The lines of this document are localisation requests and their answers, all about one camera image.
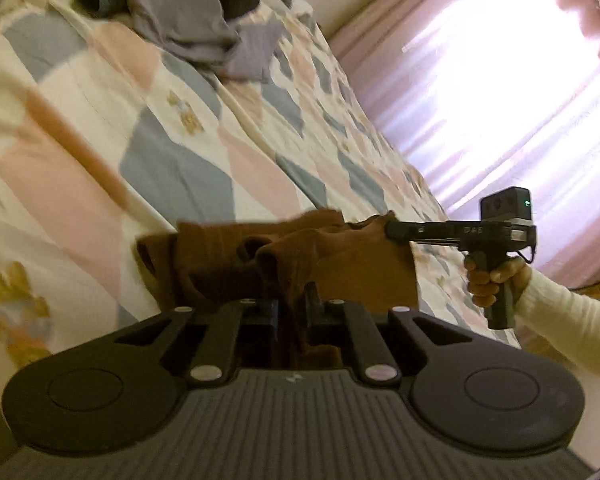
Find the brown garment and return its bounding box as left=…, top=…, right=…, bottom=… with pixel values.
left=135, top=208, right=422, bottom=369

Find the right hand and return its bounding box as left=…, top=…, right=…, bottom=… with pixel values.
left=464, top=255, right=532, bottom=309

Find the pink curtain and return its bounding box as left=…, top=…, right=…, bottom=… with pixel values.
left=330, top=0, right=600, bottom=288

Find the checkered quilt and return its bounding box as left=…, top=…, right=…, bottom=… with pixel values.
left=0, top=0, right=524, bottom=401

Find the grey garment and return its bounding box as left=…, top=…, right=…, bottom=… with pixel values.
left=76, top=0, right=283, bottom=81

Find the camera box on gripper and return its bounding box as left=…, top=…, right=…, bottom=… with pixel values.
left=480, top=186, right=532, bottom=223

